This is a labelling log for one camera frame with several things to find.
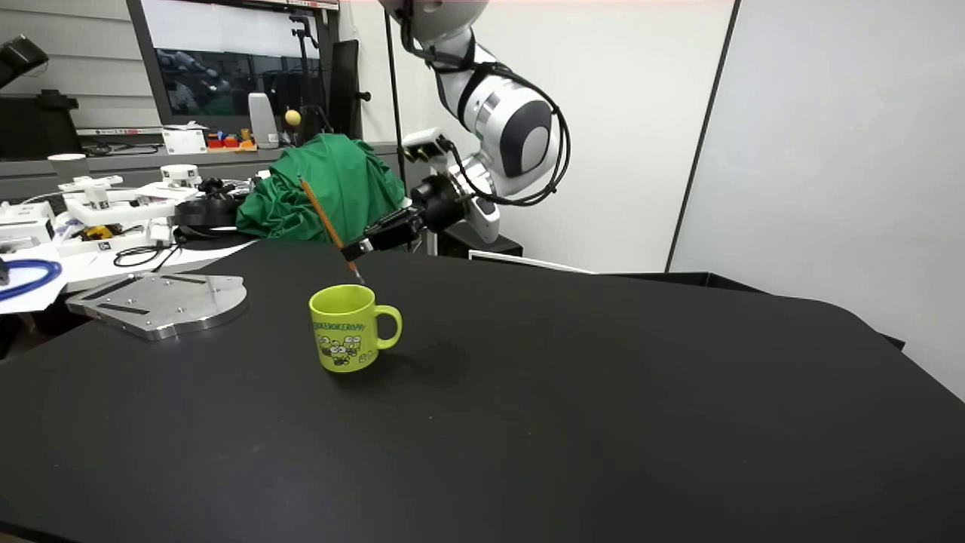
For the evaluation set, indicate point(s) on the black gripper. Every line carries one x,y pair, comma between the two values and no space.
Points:
437,206

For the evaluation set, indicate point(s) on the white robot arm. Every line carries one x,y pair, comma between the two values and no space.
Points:
503,121

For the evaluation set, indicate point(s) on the green mug with cartoon print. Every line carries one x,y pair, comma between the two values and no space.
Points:
341,331

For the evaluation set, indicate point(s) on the white side table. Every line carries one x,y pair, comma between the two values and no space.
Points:
422,215

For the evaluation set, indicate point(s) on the green cloth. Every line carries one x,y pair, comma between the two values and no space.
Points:
321,192

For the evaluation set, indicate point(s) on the black tripod pole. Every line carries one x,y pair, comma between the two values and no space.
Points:
394,100

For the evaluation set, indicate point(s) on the yellow ball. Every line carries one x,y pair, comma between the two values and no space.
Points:
295,119

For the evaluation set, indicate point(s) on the small white box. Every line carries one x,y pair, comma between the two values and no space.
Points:
183,139

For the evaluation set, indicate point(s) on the aluminium mounting plate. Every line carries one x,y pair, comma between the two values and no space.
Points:
167,303

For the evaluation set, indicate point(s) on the black framed monitor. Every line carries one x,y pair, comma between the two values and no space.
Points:
221,78

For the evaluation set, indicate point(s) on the white plastic parts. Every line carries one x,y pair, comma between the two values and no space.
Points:
115,199

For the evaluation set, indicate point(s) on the grey counter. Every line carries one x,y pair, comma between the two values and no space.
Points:
123,167

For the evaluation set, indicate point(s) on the thin black slanted pole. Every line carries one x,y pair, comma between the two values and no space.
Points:
703,130

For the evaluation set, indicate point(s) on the black bag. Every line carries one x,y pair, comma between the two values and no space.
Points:
37,124

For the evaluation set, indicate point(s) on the black lamp head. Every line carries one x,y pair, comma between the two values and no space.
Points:
18,58

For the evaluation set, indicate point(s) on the black panel with white frame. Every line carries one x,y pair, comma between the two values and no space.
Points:
528,263

